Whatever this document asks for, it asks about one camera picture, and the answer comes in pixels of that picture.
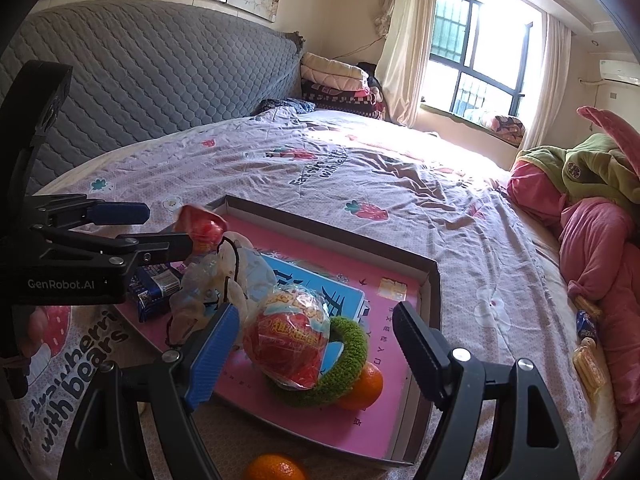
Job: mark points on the grey quilted headboard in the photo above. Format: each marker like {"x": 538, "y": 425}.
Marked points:
{"x": 150, "y": 75}

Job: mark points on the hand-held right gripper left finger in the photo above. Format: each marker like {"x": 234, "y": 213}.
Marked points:
{"x": 212, "y": 355}

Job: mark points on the red round snack packet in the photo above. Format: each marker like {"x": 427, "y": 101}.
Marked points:
{"x": 287, "y": 345}

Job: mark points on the person's left hand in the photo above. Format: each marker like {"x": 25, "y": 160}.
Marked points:
{"x": 32, "y": 327}

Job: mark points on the green garment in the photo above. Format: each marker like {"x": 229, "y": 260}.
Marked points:
{"x": 600, "y": 170}

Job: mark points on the window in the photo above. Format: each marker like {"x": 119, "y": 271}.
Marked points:
{"x": 480, "y": 40}

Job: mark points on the cream folded blanket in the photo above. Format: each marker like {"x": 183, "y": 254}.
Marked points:
{"x": 332, "y": 70}

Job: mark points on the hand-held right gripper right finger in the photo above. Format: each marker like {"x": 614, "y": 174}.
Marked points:
{"x": 417, "y": 345}

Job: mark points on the grey cardboard box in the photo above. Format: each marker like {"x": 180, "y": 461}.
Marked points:
{"x": 425, "y": 310}

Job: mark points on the printed bed sheet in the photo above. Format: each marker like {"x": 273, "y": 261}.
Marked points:
{"x": 400, "y": 180}

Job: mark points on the yellow wafer packet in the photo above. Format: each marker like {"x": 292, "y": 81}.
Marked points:
{"x": 590, "y": 370}

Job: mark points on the small red packet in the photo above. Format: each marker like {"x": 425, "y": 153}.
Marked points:
{"x": 202, "y": 225}

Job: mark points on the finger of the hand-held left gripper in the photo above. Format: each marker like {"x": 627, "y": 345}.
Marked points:
{"x": 122, "y": 212}
{"x": 150, "y": 247}

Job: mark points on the dark blue snack packet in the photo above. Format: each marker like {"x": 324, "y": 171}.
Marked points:
{"x": 152, "y": 292}

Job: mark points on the dark cloth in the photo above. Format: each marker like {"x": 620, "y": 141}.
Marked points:
{"x": 367, "y": 72}

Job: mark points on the checkered folded blankets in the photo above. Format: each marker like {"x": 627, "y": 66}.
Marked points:
{"x": 340, "y": 100}

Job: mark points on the white air conditioner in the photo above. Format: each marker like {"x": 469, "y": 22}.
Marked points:
{"x": 620, "y": 72}

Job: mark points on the patterned cushion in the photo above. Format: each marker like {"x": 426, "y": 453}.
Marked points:
{"x": 502, "y": 127}

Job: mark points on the small yellow wafer snack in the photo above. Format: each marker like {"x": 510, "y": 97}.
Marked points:
{"x": 586, "y": 304}

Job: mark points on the pink book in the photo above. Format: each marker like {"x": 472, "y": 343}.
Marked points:
{"x": 300, "y": 420}

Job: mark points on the orange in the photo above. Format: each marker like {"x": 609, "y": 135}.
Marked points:
{"x": 367, "y": 387}
{"x": 275, "y": 467}

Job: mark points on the blue cloth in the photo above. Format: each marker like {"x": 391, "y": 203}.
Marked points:
{"x": 290, "y": 106}

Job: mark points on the cream curtain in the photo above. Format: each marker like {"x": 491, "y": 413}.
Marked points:
{"x": 547, "y": 80}
{"x": 405, "y": 45}

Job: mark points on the pile of pink green blankets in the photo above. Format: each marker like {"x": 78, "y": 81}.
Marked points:
{"x": 595, "y": 255}

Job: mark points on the small blue snack packet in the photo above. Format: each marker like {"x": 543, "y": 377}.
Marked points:
{"x": 587, "y": 327}

